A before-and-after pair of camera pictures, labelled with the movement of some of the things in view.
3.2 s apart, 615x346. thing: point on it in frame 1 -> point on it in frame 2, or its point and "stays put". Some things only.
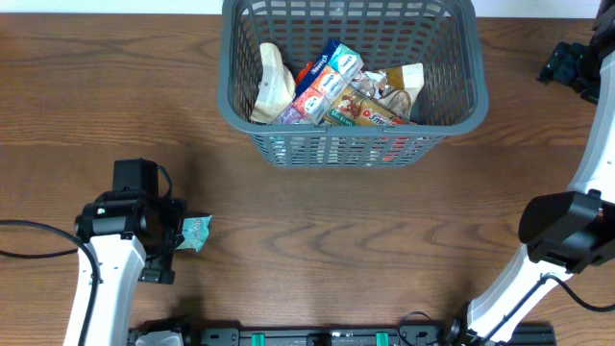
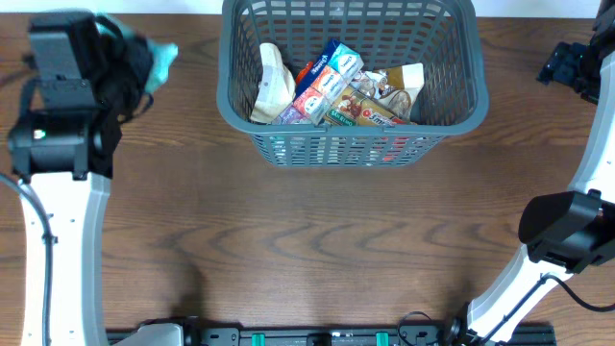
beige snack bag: (277, 85) stays put
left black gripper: (160, 260) -> (133, 46)
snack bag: (374, 84) stays put
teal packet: (195, 232) -> (162, 57)
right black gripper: (563, 67) stays put
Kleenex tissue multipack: (334, 69) stays put
